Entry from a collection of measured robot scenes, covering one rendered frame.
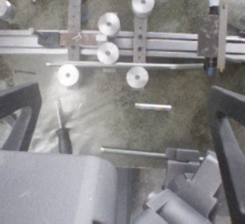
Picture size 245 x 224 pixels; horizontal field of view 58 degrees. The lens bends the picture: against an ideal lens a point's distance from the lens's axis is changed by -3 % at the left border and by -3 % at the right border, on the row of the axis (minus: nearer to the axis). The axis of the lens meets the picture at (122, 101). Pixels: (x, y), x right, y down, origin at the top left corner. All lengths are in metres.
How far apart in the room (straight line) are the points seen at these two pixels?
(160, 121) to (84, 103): 0.22
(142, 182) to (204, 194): 1.32
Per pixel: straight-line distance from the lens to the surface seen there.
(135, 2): 0.56
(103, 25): 0.55
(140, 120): 0.63
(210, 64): 0.50
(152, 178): 1.65
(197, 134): 0.66
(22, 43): 0.66
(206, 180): 0.35
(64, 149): 0.64
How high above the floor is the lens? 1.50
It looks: 85 degrees down
